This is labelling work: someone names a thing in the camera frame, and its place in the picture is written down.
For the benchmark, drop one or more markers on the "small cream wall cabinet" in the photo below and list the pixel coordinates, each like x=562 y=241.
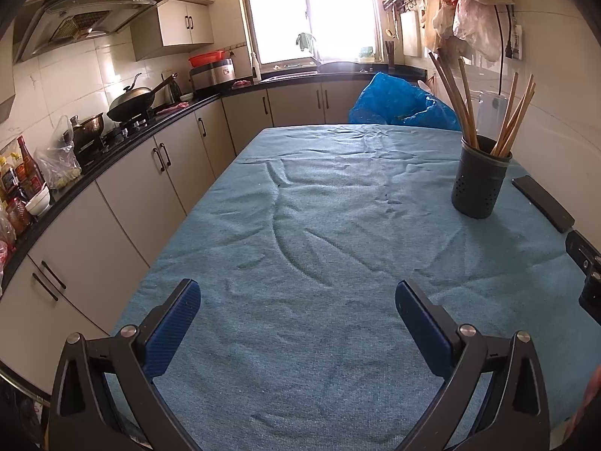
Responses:
x=173 y=28

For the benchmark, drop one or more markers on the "kitchen window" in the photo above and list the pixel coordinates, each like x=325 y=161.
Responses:
x=310 y=9

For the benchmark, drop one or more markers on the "blue tablecloth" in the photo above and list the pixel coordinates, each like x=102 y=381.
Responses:
x=328 y=244

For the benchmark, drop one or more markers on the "black wok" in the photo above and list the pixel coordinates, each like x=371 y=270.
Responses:
x=131 y=105

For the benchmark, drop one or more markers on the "black kitchen countertop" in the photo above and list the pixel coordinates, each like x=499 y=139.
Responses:
x=206 y=98

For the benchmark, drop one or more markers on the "blue plastic bag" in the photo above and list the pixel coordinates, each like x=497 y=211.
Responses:
x=389 y=103

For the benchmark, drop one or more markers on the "clear plastic bag of garlic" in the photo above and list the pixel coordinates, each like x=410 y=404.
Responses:
x=58 y=164

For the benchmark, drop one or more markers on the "steel cooking pot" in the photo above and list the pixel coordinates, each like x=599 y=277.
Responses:
x=88 y=127

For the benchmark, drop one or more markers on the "hanging pink plastic bags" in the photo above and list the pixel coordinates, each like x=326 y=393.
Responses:
x=476 y=28

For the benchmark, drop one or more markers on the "group of sauce bottles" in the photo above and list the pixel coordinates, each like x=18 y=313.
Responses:
x=21 y=178

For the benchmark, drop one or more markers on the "black smartphone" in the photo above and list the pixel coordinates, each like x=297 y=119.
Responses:
x=544 y=202

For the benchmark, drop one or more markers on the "glass and steel range hood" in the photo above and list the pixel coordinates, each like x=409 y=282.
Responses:
x=84 y=19

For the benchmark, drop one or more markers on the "white bowl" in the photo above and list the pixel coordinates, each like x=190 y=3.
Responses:
x=38 y=202

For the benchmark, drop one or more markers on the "white bottle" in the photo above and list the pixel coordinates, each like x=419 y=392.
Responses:
x=256 y=68

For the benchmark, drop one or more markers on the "green sponge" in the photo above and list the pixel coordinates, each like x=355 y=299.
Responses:
x=366 y=53

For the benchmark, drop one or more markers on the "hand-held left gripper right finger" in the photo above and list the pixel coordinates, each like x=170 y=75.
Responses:
x=422 y=333

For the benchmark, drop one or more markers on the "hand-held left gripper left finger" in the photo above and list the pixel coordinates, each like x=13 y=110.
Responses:
x=171 y=329

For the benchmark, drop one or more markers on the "metal kettle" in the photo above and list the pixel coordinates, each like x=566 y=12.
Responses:
x=174 y=91

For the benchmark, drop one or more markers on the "silver rice cooker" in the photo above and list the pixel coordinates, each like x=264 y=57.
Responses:
x=213 y=75

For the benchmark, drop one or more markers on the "red plastic basin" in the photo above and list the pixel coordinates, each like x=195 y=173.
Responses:
x=206 y=58

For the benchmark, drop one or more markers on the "black gas stove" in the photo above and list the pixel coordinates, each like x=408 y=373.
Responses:
x=117 y=136

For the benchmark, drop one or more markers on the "cream base cabinets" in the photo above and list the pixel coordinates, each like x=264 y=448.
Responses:
x=126 y=197

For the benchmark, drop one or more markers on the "dark grey utensil holder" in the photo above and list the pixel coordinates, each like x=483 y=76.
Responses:
x=479 y=188

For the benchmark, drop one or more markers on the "bunch of wooden chopsticks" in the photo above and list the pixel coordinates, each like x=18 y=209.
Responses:
x=467 y=131

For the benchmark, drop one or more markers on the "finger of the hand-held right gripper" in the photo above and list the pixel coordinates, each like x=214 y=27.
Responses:
x=592 y=296
x=584 y=253

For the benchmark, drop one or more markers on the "green cloth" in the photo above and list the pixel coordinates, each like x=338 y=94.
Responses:
x=306 y=43

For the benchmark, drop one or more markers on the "white cutting board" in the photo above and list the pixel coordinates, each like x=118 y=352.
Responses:
x=409 y=33

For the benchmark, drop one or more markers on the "clear glass mug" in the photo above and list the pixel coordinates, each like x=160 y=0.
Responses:
x=490 y=112

